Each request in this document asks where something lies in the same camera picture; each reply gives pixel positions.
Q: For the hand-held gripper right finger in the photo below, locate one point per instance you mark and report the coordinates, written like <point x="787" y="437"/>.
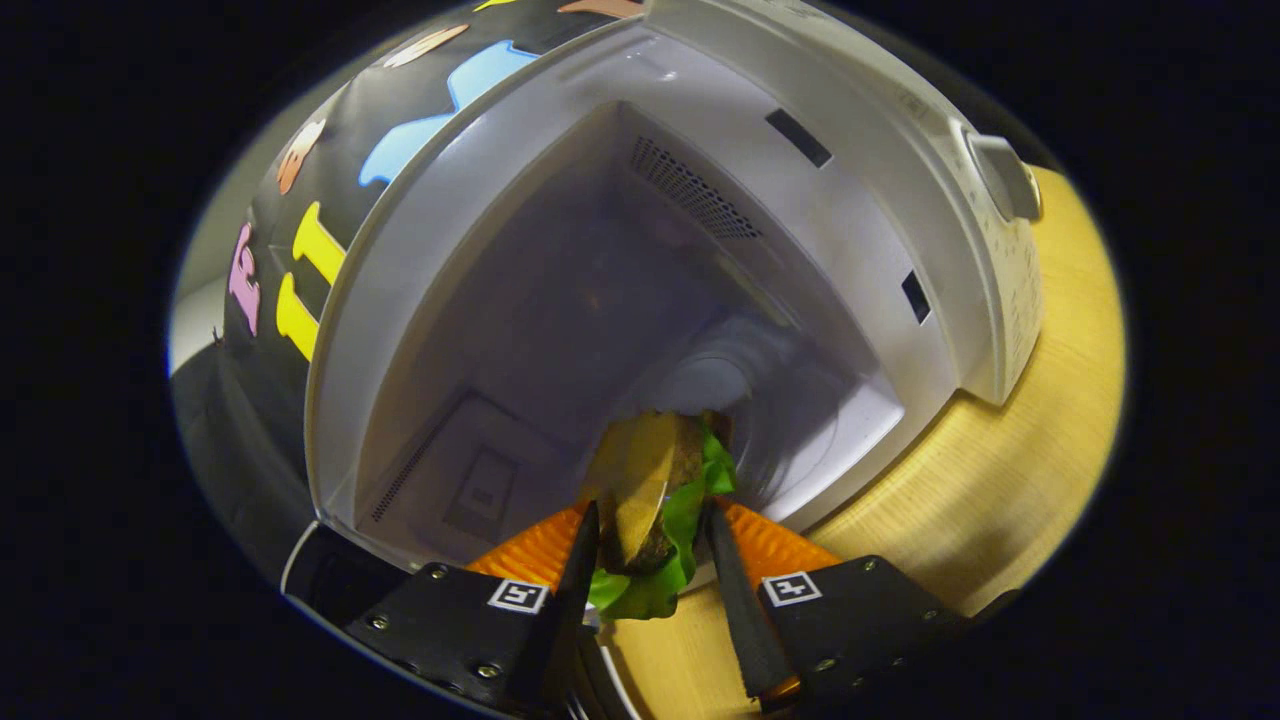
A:
<point x="735" y="600"/>

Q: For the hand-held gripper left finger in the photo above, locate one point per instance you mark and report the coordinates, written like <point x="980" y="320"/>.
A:
<point x="577" y="590"/>

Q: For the brown bread lettuce sandwich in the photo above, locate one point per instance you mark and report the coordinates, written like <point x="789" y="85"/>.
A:
<point x="645" y="490"/>

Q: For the white microwave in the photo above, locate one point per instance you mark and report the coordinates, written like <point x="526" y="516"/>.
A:
<point x="850" y="230"/>

